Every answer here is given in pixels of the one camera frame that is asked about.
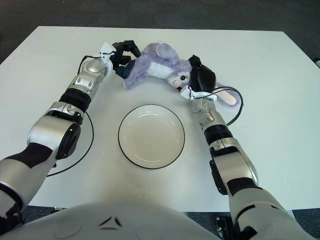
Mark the grey robot torso shell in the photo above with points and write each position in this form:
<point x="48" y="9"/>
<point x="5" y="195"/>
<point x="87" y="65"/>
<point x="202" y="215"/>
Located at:
<point x="112" y="215"/>

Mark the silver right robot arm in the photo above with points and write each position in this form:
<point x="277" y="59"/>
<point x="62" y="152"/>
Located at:
<point x="237" y="165"/>

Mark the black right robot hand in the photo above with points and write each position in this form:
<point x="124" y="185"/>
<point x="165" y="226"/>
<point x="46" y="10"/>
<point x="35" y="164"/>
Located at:
<point x="205" y="80"/>

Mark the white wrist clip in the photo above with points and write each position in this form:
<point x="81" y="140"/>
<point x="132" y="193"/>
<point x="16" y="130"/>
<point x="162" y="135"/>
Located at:
<point x="186" y="93"/>
<point x="105" y="47"/>

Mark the purple plush bunny doll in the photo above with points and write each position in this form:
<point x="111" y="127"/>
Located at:
<point x="155" y="60"/>

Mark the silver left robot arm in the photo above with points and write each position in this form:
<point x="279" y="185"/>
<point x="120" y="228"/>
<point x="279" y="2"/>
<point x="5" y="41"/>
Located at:
<point x="92" y="72"/>

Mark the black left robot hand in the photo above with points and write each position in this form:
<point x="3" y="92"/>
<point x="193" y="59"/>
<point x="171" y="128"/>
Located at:
<point x="122" y="58"/>

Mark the black metal bracket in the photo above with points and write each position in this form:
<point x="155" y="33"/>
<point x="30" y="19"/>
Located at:
<point x="223" y="228"/>

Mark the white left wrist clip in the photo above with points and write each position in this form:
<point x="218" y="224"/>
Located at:
<point x="105" y="47"/>

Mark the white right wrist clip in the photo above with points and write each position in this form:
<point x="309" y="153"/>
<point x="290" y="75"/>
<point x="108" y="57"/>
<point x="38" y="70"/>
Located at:
<point x="186" y="93"/>

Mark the white plate with black rim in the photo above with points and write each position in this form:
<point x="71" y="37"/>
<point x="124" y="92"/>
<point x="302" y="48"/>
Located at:
<point x="151" y="137"/>

